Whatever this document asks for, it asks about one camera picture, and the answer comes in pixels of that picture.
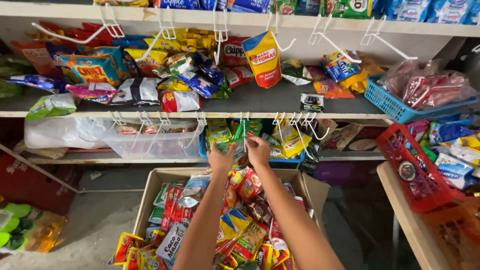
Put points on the person's right hand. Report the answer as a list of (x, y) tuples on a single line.
[(259, 153)]

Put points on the person's left hand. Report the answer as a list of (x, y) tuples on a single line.
[(222, 160)]

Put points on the person's left fingers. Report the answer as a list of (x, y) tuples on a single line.
[(219, 150)]

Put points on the person's right fingers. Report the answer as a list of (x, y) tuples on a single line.
[(255, 140)]

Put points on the green sachet packet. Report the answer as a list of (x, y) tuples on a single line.
[(237, 150)]

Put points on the blue tray of sachets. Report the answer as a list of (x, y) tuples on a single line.
[(221, 131)]

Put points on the bunch of yellow hanging sachets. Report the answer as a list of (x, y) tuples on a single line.
[(291, 140)]

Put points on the white wooden shelf unit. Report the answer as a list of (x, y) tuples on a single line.
[(262, 99)]

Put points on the clear plastic container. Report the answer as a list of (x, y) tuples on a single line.
[(165, 144)]

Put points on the white red snack bag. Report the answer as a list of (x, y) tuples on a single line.
[(180, 101)]

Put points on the black white small sachet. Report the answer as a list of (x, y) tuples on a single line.
[(312, 103)]

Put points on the row of short white hooks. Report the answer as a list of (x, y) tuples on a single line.
[(150, 127)]

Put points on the heap of mixed sachet packets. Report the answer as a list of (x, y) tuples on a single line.
[(180, 213)]

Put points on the green black packet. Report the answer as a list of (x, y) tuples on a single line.
[(294, 72)]

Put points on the yellow orange sauce pouch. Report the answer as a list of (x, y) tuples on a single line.
[(264, 60)]

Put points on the brown cardboard box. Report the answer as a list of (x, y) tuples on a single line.
[(144, 202)]

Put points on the brown printed packets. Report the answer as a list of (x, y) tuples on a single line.
[(348, 137)]

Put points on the purple plastic box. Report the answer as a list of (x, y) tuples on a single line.
[(345, 173)]

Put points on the blue iced tea packet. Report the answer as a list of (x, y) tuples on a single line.
[(340, 66)]

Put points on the pile of orange yellow packets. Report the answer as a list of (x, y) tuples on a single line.
[(360, 80)]

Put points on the row of long white hooks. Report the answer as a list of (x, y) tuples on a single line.
[(330, 43)]

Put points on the heap of colourful snack bags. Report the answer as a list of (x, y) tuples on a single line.
[(112, 67)]

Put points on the row of packets on shelf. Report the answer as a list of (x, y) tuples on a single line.
[(337, 7)]

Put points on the white plastic bag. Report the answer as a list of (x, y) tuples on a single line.
[(60, 133)]

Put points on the blue plastic basket with bags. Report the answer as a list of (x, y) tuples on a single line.
[(412, 97)]

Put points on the wooden counter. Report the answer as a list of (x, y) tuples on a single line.
[(405, 217)]

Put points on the green white snack bag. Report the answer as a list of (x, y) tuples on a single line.
[(50, 107)]

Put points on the red plastic basket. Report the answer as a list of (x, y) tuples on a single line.
[(423, 187)]

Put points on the heap of blue white packets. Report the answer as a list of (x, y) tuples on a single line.
[(453, 153)]

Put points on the wrapped pack of green-capped bottles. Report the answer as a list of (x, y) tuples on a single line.
[(30, 227)]

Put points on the orange plastic basket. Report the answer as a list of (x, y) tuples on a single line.
[(457, 236)]

